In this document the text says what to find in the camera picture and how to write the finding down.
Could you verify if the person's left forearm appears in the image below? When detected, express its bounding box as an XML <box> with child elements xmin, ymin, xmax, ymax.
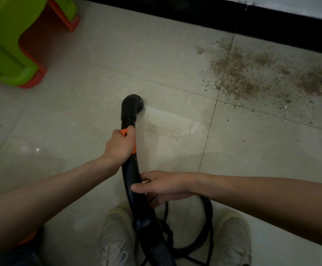
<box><xmin>0</xmin><ymin>156</ymin><xmax>121</xmax><ymax>266</ymax></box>

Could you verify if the person's right shoe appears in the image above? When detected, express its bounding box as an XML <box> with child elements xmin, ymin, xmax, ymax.
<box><xmin>209</xmin><ymin>212</ymin><xmax>252</xmax><ymax>266</ymax></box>

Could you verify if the black power cord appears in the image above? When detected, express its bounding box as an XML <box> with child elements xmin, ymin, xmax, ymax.
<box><xmin>140</xmin><ymin>195</ymin><xmax>215</xmax><ymax>266</ymax></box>

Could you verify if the orange plastic stool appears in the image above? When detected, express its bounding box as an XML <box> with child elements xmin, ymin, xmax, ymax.
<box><xmin>0</xmin><ymin>0</ymin><xmax>81</xmax><ymax>89</ymax></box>

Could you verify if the person's left hand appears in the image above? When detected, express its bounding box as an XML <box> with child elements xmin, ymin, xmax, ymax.
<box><xmin>102</xmin><ymin>125</ymin><xmax>137</xmax><ymax>171</ymax></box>

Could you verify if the black baseboard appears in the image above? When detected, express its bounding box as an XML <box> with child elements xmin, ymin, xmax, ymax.
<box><xmin>72</xmin><ymin>0</ymin><xmax>322</xmax><ymax>57</ymax></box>

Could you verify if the grey vacuum cleaner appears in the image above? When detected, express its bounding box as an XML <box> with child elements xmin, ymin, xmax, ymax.
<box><xmin>0</xmin><ymin>225</ymin><xmax>44</xmax><ymax>266</ymax></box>

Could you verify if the person's right hand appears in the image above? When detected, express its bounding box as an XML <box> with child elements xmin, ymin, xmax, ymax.
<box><xmin>130</xmin><ymin>170</ymin><xmax>200</xmax><ymax>209</ymax></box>

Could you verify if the green plastic stool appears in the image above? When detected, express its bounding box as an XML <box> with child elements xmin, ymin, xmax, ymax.
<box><xmin>0</xmin><ymin>0</ymin><xmax>77</xmax><ymax>87</ymax></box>

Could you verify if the black ribbed vacuum hose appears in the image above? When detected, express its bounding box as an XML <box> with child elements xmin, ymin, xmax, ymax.
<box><xmin>120</xmin><ymin>94</ymin><xmax>177</xmax><ymax>266</ymax></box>

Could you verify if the person's right forearm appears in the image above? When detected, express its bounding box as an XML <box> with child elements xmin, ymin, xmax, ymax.
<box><xmin>197</xmin><ymin>173</ymin><xmax>322</xmax><ymax>252</ymax></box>

